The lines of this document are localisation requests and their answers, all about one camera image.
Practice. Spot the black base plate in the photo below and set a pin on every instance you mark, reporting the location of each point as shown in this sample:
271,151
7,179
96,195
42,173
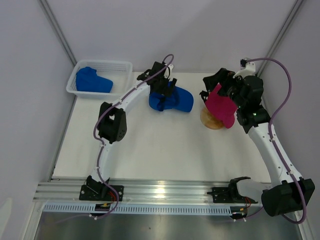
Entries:
96,191
223,195

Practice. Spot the wooden hat stand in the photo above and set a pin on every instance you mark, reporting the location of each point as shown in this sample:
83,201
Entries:
210,121

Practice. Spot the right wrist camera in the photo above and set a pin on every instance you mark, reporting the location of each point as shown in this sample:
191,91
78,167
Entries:
247,68

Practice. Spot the left aluminium frame post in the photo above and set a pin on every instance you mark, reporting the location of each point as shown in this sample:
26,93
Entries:
57,30

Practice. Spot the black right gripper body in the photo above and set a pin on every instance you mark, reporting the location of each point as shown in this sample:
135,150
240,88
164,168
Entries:
231,88

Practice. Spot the white slotted cable duct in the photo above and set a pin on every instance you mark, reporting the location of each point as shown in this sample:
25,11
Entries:
94,208

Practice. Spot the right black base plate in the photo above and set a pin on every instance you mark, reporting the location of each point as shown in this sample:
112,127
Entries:
223,195

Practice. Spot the blue cap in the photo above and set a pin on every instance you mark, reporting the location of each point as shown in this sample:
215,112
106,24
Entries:
87,80
181,100

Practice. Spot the right aluminium frame post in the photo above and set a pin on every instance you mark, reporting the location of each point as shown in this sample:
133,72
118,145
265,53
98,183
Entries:
284,29

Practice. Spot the aluminium mounting rail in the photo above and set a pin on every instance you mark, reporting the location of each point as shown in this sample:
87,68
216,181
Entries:
136,191

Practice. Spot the aluminium frame post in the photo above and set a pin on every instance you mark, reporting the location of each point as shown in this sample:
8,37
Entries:
284,29
57,30

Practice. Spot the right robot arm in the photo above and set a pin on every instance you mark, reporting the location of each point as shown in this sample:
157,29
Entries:
289,191

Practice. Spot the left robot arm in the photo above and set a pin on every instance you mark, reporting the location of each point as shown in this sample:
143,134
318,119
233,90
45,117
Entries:
111,127

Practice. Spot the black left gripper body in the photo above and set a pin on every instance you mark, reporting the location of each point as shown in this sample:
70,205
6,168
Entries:
163,89

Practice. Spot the white plastic basket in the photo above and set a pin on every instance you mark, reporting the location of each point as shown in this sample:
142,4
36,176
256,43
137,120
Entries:
120,72

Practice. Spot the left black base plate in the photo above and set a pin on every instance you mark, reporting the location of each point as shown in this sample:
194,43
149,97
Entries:
96,191

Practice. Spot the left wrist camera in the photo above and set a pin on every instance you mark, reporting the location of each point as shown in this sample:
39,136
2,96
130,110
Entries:
168,71

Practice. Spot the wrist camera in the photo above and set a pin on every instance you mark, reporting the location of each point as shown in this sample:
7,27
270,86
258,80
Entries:
168,71
247,68

